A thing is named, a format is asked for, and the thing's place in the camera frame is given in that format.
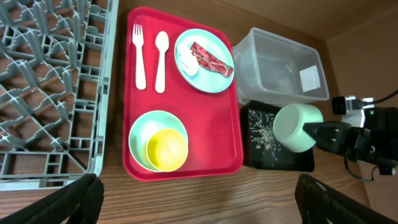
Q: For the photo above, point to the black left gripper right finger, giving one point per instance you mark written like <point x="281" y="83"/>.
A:
<point x="319" y="203"/>

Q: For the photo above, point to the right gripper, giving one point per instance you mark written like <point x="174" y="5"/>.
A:
<point x="377" y="147"/>

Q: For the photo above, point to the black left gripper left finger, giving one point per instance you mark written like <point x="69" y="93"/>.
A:
<point x="78" y="202"/>

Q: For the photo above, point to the light green bowl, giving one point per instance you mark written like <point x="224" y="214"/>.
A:
<point x="288" y="126"/>

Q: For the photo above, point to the food scraps and rice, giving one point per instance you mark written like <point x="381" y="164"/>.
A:
<point x="261" y="132"/>

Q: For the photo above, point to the yellow plastic cup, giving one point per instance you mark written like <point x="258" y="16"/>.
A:
<point x="167" y="150"/>

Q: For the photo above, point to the red snack wrapper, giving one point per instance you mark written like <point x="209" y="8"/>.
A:
<point x="208" y="61"/>

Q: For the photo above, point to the white tissue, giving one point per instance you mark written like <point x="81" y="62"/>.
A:
<point x="188" y="62"/>

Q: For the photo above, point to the white plastic fork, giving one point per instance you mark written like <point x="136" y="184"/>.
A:
<point x="138" y="41"/>

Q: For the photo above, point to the white plastic spoon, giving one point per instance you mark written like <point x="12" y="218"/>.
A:
<point x="162" y="43"/>

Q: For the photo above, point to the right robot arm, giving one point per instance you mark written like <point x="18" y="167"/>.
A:
<point x="375" y="118"/>

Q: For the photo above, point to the black rectangular waste tray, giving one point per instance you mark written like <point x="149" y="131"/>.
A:
<point x="287" y="160"/>

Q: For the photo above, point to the clear plastic waste bin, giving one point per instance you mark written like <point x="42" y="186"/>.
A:
<point x="277" y="71"/>

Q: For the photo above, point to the grey plastic dishwasher rack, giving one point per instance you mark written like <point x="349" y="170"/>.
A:
<point x="56" y="65"/>

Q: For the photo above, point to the light blue bowl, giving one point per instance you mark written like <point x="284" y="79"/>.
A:
<point x="144" y="127"/>

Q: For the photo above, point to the red plastic serving tray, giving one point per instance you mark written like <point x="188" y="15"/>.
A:
<point x="211" y="119"/>

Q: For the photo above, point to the light blue round plate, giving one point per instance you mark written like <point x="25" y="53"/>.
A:
<point x="205" y="80"/>

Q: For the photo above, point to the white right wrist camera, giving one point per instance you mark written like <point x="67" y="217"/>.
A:
<point x="351" y="109"/>

